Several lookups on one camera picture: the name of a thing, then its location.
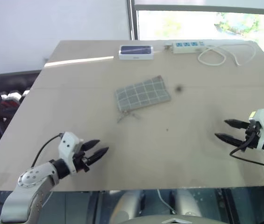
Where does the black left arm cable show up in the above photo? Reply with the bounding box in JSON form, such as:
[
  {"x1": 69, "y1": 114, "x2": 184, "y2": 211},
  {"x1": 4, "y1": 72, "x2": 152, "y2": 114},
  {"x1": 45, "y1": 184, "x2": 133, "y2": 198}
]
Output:
[{"x1": 0, "y1": 133, "x2": 65, "y2": 212}]

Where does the grey window frame post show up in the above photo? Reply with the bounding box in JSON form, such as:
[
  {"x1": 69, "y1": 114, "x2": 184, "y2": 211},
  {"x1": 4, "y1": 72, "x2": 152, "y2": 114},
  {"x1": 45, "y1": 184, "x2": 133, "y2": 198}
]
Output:
[{"x1": 126, "y1": 0, "x2": 137, "y2": 41}]

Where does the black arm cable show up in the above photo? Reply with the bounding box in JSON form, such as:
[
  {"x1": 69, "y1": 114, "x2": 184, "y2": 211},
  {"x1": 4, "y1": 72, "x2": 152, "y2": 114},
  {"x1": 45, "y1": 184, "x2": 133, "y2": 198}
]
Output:
[
  {"x1": 0, "y1": 133, "x2": 65, "y2": 212},
  {"x1": 229, "y1": 130, "x2": 264, "y2": 188}
]

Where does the white power strip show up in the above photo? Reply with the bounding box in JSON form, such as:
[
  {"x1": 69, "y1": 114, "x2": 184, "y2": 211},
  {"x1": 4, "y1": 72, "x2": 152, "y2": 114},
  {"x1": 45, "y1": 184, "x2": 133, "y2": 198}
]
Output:
[{"x1": 173, "y1": 40, "x2": 205, "y2": 55}]

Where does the white box with blue lid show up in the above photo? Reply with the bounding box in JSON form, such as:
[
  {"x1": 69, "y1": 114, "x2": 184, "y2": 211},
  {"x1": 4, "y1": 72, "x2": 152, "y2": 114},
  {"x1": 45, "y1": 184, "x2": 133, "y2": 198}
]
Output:
[{"x1": 118, "y1": 44, "x2": 156, "y2": 60}]

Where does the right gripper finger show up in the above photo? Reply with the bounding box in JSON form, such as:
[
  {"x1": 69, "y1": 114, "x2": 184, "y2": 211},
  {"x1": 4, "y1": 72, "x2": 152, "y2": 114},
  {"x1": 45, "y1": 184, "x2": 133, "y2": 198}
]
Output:
[
  {"x1": 223, "y1": 119, "x2": 250, "y2": 130},
  {"x1": 214, "y1": 132, "x2": 246, "y2": 148}
]

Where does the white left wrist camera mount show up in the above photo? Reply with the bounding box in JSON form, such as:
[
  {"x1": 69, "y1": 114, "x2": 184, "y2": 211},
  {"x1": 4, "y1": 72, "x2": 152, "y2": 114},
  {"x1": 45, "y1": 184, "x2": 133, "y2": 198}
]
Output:
[{"x1": 58, "y1": 132, "x2": 85, "y2": 176}]

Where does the red and white clutter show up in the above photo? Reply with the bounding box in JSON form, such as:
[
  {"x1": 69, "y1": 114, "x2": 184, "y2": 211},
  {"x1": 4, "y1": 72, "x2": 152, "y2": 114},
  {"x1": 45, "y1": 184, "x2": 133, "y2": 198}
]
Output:
[{"x1": 0, "y1": 89, "x2": 31, "y2": 105}]

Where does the grey checked fabric pouch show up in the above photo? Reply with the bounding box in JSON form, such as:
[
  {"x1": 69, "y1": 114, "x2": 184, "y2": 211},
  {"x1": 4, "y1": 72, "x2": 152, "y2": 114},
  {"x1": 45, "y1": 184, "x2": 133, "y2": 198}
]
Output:
[{"x1": 114, "y1": 75, "x2": 172, "y2": 112}]

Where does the silver robot leg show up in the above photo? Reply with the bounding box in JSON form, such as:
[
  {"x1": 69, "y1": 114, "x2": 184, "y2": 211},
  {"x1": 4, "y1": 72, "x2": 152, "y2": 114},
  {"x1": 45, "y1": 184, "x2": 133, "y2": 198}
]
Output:
[
  {"x1": 169, "y1": 189, "x2": 203, "y2": 218},
  {"x1": 115, "y1": 189, "x2": 147, "y2": 220}
]

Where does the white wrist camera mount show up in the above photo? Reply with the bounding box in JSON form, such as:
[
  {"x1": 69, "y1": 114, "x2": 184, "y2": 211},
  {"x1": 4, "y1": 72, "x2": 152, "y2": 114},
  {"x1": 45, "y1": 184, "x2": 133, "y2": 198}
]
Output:
[
  {"x1": 248, "y1": 108, "x2": 264, "y2": 151},
  {"x1": 58, "y1": 132, "x2": 85, "y2": 176}
]

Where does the white power strip cord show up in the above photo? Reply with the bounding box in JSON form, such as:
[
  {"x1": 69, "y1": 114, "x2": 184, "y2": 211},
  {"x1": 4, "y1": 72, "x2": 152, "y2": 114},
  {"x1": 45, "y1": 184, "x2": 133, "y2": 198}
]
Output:
[{"x1": 197, "y1": 43, "x2": 257, "y2": 68}]

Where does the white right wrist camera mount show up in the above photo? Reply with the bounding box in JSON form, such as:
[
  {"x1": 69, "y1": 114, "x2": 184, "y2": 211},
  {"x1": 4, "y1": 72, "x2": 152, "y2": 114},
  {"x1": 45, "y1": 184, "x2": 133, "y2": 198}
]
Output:
[{"x1": 248, "y1": 108, "x2": 264, "y2": 151}]

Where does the thin white cable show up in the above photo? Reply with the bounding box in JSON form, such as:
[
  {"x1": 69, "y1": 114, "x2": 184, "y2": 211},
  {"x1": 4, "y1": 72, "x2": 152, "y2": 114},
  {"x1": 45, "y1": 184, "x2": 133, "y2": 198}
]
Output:
[{"x1": 156, "y1": 189, "x2": 177, "y2": 214}]

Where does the metal zipper pull charm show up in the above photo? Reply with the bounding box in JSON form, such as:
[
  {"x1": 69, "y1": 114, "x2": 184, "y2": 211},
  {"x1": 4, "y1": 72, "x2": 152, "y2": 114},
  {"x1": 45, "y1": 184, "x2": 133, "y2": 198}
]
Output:
[{"x1": 116, "y1": 111, "x2": 142, "y2": 123}]

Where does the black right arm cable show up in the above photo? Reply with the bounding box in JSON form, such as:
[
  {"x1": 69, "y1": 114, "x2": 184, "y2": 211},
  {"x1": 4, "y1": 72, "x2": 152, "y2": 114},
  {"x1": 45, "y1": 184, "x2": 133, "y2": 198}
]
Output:
[{"x1": 229, "y1": 130, "x2": 264, "y2": 188}]

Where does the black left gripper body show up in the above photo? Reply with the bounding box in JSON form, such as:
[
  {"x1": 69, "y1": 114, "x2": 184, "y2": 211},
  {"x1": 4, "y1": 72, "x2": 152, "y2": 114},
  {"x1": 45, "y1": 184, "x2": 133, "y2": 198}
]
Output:
[{"x1": 74, "y1": 144, "x2": 92, "y2": 174}]

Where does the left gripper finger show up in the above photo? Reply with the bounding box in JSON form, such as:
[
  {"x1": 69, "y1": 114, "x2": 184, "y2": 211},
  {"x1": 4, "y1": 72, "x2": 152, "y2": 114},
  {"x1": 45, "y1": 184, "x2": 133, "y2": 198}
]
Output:
[
  {"x1": 88, "y1": 147, "x2": 110, "y2": 166},
  {"x1": 81, "y1": 139, "x2": 100, "y2": 151}
]

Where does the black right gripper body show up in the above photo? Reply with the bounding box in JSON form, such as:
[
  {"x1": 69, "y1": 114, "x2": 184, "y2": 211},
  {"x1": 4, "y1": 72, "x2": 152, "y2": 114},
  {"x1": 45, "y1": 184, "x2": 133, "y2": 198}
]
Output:
[{"x1": 240, "y1": 120, "x2": 263, "y2": 151}]

